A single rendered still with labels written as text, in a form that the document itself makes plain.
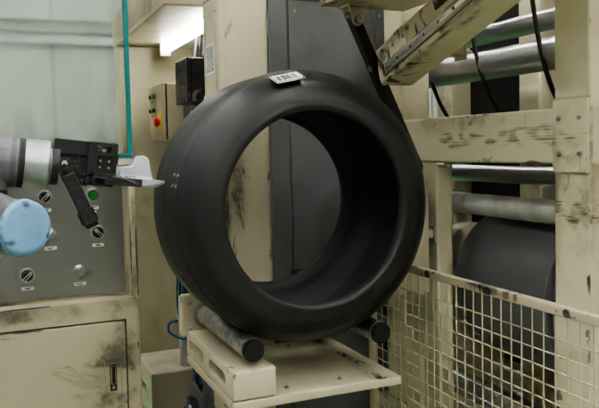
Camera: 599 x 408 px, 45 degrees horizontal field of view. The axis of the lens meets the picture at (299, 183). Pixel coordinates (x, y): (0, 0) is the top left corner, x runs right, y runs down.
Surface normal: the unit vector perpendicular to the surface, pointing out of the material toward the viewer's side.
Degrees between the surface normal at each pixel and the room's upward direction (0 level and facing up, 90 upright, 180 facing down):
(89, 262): 90
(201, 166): 75
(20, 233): 89
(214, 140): 65
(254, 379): 90
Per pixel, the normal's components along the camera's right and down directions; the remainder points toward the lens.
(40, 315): 0.39, 0.04
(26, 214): 0.79, 0.00
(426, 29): -0.92, 0.04
